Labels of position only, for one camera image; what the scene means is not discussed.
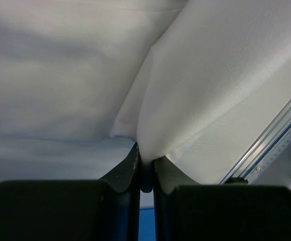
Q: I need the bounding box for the aluminium mounting rail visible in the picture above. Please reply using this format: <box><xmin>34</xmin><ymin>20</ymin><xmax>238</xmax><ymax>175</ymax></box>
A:
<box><xmin>219</xmin><ymin>99</ymin><xmax>291</xmax><ymax>184</ymax></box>

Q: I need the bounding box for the blue plastic bin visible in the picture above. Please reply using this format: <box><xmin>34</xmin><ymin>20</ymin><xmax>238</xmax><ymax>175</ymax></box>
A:
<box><xmin>138</xmin><ymin>208</ymin><xmax>156</xmax><ymax>241</ymax></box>

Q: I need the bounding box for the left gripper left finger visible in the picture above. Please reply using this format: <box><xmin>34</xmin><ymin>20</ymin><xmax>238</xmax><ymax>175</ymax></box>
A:
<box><xmin>0</xmin><ymin>144</ymin><xmax>140</xmax><ymax>240</ymax></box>

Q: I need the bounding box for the white t-shirt with robot print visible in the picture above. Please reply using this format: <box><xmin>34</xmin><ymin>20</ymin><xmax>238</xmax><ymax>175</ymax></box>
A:
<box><xmin>0</xmin><ymin>0</ymin><xmax>291</xmax><ymax>161</ymax></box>

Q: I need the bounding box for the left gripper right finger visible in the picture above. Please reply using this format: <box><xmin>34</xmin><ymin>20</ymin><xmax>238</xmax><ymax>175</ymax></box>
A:
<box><xmin>153</xmin><ymin>157</ymin><xmax>291</xmax><ymax>240</ymax></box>

